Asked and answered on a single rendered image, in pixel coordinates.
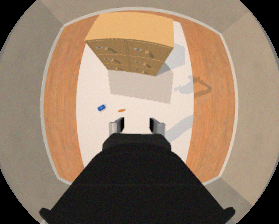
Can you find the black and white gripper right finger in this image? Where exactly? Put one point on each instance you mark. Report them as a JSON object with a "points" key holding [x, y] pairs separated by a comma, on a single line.
{"points": [[156, 127]]}

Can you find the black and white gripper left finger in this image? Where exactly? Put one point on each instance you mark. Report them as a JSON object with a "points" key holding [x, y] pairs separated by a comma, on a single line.
{"points": [[116, 126]]}

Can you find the brown wooden drawer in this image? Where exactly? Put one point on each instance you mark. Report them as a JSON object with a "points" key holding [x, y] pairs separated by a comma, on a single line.
{"points": [[116, 46], [145, 62], [143, 70], [109, 58], [117, 67], [147, 49]]}

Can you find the small tan wooden chest of drawers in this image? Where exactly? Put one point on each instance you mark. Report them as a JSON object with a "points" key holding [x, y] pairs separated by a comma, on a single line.
{"points": [[133, 26]]}

